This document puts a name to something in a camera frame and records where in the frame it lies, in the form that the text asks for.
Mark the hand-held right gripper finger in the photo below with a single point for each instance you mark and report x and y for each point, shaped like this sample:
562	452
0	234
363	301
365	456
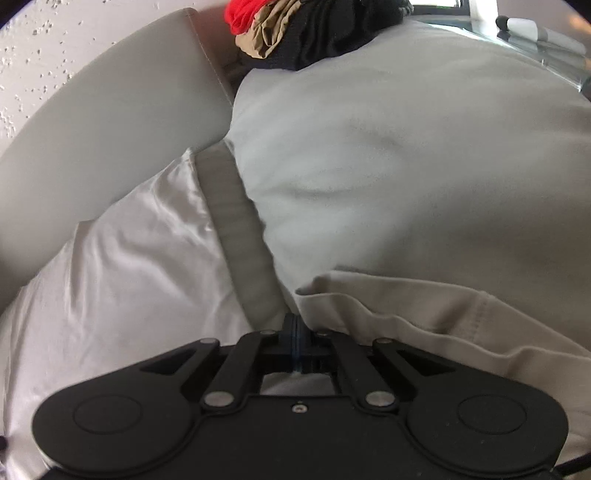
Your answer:
304	350
293	344

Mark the cream garment with black tags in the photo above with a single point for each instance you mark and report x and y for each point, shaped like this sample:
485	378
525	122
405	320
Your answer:
438	318

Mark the grey sofa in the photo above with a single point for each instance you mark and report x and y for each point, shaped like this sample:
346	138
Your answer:
233	221

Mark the large grey sofa cushion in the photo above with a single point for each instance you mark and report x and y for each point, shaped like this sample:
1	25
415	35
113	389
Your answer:
415	161

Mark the grey sofa back cushion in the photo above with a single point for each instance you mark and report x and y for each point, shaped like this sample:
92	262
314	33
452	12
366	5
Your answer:
101	138

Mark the red garment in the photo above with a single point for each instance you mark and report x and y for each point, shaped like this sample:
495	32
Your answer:
242	16

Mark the glass side table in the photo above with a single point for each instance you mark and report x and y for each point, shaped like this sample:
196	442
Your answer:
549	64

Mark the white device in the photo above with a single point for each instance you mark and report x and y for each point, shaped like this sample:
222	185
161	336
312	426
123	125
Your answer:
531	30

